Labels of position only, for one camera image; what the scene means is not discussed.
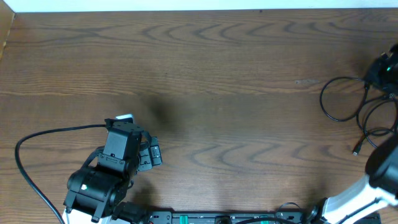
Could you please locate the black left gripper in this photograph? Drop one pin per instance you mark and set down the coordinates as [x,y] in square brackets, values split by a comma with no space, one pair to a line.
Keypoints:
[148,156]

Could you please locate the wooden panel at left edge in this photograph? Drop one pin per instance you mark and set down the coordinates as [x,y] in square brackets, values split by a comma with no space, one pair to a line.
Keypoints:
[7,16]

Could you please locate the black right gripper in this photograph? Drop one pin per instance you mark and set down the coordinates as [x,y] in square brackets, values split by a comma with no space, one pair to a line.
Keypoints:
[382,71]

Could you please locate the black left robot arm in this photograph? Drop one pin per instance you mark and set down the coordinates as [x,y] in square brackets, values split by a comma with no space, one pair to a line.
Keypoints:
[95,192]

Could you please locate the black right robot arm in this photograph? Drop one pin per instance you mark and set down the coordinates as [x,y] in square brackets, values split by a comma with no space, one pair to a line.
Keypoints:
[377,189]

